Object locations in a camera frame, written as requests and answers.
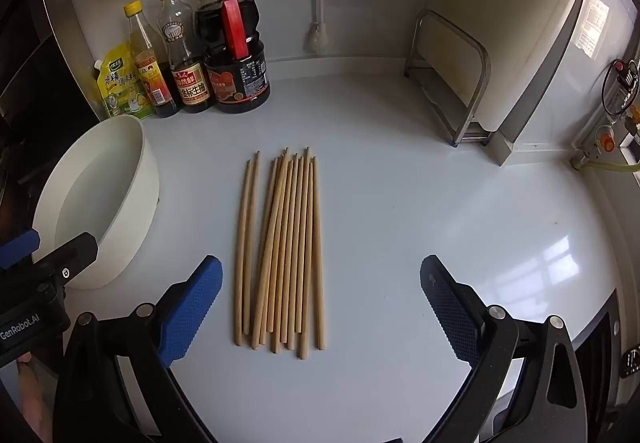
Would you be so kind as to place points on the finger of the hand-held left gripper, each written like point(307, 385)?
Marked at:
point(70, 255)
point(20, 245)

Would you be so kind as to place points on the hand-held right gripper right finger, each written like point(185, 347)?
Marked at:
point(450, 310)

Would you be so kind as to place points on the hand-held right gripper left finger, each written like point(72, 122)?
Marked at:
point(195, 308)

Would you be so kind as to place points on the white bowl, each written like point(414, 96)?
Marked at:
point(125, 203)

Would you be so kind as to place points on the pile of wooden chopsticks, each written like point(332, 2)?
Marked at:
point(285, 248)

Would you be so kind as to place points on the person's left hand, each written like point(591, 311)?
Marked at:
point(37, 403)

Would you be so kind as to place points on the yellow seasoning pouch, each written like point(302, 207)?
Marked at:
point(122, 88)

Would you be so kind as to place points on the slim yellow-cap oil bottle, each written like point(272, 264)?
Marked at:
point(150, 73)

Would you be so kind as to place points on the yellow-cap soy sauce bottle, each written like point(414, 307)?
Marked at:
point(187, 83)

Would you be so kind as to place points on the metal cutting board rack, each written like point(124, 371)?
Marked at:
point(470, 98)

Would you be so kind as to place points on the metal gas valve assembly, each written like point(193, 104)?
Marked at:
point(607, 138)

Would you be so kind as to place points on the cream cutting board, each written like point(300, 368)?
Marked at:
point(525, 48)

